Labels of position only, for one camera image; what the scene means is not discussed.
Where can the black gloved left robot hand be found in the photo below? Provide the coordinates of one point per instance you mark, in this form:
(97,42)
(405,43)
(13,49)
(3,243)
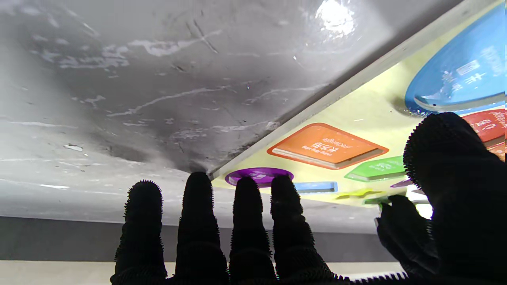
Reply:
(404,233)

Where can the yellow wooden shape puzzle board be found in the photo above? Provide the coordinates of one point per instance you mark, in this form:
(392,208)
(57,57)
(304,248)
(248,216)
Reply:
(376,111)

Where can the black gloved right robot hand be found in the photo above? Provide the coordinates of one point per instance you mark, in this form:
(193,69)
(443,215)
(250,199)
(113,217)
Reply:
(198,237)

